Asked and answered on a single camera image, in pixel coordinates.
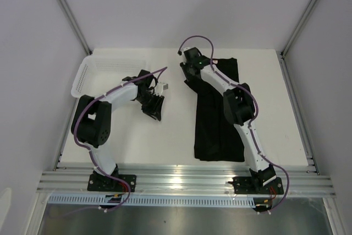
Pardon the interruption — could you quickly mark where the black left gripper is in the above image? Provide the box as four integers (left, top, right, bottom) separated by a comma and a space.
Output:
136, 92, 164, 121

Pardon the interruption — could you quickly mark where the black t-shirt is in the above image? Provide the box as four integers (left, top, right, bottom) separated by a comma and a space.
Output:
183, 57, 246, 163

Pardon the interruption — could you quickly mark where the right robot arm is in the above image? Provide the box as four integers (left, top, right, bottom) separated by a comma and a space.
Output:
178, 47, 277, 193

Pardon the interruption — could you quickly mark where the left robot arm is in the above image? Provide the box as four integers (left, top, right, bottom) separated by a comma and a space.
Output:
71, 67, 167, 191

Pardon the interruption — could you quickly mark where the white plastic basket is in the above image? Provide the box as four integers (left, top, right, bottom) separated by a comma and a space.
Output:
71, 55, 149, 98

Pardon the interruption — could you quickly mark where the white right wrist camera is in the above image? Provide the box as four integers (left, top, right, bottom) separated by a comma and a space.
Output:
181, 47, 192, 53

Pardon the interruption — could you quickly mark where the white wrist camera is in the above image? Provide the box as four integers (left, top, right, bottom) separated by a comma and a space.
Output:
181, 47, 192, 53
155, 82, 169, 95

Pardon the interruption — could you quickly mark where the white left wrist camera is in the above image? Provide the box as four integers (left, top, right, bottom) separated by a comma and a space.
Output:
155, 82, 169, 95

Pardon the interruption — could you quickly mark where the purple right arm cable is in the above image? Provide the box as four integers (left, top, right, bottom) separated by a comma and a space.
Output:
177, 34, 288, 215

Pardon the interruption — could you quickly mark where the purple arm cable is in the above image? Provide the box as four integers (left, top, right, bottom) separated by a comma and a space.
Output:
177, 34, 288, 215
71, 66, 168, 214

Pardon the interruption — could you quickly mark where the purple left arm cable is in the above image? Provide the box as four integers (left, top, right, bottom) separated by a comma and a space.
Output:
71, 66, 168, 214

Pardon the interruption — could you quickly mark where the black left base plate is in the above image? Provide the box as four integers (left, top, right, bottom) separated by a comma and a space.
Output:
87, 172, 137, 193

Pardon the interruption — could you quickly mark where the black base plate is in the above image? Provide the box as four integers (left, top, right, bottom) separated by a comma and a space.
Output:
87, 172, 137, 193
228, 177, 284, 195

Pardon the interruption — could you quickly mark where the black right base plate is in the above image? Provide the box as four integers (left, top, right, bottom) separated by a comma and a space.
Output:
228, 177, 284, 195

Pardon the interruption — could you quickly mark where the aluminium mounting rail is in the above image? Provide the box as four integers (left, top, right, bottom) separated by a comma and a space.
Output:
37, 163, 336, 198

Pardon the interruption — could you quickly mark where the white slotted cable duct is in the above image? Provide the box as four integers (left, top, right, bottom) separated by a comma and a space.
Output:
47, 193, 255, 208

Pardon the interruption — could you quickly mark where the right aluminium frame post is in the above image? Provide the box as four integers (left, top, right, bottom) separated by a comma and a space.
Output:
280, 0, 320, 58

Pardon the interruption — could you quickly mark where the aluminium frame post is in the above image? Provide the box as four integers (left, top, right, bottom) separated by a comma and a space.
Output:
280, 0, 320, 58
56, 0, 92, 55

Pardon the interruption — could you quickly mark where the left aluminium frame post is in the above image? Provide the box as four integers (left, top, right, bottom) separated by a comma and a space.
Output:
56, 0, 92, 55

